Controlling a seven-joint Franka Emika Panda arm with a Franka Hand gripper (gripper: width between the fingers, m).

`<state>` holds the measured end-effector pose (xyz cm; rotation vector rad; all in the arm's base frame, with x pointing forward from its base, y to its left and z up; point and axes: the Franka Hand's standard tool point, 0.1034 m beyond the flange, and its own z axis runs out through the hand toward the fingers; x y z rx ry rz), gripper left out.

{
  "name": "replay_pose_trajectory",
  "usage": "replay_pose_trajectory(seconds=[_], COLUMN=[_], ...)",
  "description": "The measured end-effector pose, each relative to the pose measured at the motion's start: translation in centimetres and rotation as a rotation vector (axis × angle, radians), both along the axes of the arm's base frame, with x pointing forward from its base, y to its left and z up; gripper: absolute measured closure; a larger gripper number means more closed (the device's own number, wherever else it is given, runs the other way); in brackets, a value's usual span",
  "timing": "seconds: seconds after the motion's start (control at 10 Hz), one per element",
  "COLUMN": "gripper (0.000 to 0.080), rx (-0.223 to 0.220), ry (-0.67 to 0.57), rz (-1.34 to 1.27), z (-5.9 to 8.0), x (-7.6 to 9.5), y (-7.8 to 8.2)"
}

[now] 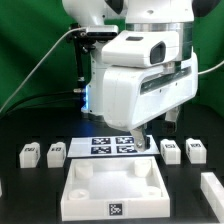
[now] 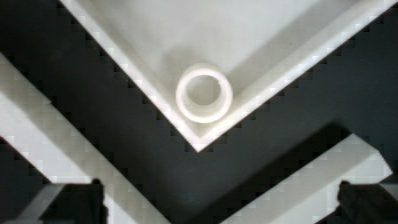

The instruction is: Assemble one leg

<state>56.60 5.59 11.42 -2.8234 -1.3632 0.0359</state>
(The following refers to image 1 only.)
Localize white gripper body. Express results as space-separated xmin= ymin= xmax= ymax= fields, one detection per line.
xmin=103 ymin=53 xmax=198 ymax=131

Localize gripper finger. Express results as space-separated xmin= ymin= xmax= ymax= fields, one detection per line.
xmin=165 ymin=107 xmax=181 ymax=132
xmin=133 ymin=126 xmax=150 ymax=151

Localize white square tabletop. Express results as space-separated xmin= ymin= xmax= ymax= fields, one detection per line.
xmin=61 ymin=156 xmax=170 ymax=221

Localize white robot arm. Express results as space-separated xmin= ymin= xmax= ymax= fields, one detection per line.
xmin=62 ymin=0 xmax=221 ymax=151

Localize white tag sheet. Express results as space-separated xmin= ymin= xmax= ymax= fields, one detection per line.
xmin=68 ymin=135 xmax=159 ymax=158

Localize white L-shaped obstacle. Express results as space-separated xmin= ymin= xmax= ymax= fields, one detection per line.
xmin=200 ymin=172 xmax=224 ymax=224

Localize white piece at left edge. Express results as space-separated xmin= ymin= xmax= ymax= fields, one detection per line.
xmin=0 ymin=179 xmax=2 ymax=198

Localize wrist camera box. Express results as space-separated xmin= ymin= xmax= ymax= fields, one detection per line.
xmin=102 ymin=31 xmax=179 ymax=68

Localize black cables on table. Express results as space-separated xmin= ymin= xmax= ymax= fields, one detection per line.
xmin=0 ymin=89 xmax=84 ymax=118

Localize black camera on stand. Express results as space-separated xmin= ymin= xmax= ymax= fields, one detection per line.
xmin=66 ymin=23 xmax=119 ymax=93

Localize grey camera cable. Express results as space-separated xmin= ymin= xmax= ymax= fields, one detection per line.
xmin=0 ymin=27 xmax=88 ymax=114

